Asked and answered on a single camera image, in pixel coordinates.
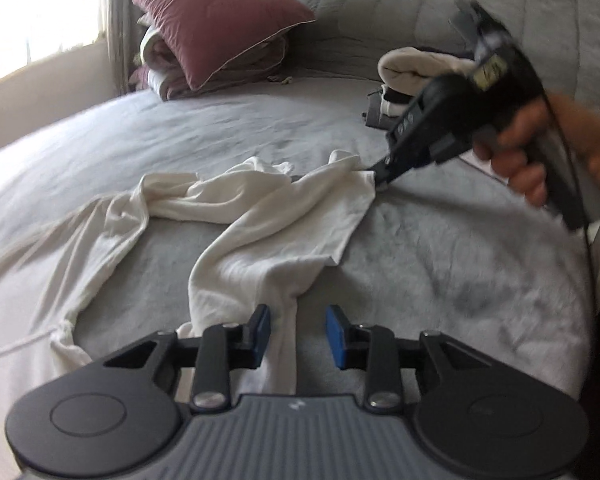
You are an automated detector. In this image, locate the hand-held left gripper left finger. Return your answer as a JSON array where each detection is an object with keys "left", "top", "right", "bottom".
[{"left": 104, "top": 305, "right": 272, "bottom": 413}]

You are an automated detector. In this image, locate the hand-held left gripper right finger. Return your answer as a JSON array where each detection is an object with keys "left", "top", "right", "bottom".
[{"left": 326, "top": 305, "right": 461, "bottom": 413}]

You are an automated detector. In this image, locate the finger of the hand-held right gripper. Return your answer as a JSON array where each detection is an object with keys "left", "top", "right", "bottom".
[{"left": 365, "top": 152, "right": 397, "bottom": 192}]

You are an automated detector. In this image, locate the person's right forearm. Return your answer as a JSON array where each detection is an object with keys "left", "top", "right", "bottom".
[{"left": 555, "top": 94, "right": 600, "bottom": 196}]

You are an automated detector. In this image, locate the person's right hand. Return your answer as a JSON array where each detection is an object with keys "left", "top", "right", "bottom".
[{"left": 472, "top": 95, "right": 556, "bottom": 206}]

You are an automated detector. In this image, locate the grey folded garment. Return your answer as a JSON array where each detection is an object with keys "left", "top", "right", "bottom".
[{"left": 365, "top": 92, "right": 406, "bottom": 131}]

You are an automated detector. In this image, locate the cream folded garment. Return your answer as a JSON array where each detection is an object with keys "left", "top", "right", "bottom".
[{"left": 377, "top": 46, "right": 481, "bottom": 96}]

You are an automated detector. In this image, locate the black folded garment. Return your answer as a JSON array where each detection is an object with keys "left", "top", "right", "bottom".
[{"left": 382, "top": 87, "right": 421, "bottom": 106}]

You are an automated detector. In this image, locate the grey quilted headboard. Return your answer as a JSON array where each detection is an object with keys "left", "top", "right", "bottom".
[{"left": 245, "top": 0, "right": 600, "bottom": 126}]

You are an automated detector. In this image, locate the maroon pillow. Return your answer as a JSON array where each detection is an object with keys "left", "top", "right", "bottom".
[{"left": 132, "top": 0, "right": 317, "bottom": 92}]

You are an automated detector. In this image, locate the folded quilt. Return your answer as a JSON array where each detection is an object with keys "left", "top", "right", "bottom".
[{"left": 128, "top": 25, "right": 288, "bottom": 103}]

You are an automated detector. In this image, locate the grey curtain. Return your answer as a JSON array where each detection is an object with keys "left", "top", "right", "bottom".
[{"left": 102, "top": 0, "right": 148, "bottom": 96}]

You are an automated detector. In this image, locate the window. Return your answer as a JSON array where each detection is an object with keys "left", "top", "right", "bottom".
[{"left": 0, "top": 0, "right": 111, "bottom": 91}]

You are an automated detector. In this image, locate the black cable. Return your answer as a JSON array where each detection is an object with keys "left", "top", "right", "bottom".
[{"left": 544, "top": 89, "right": 600, "bottom": 303}]

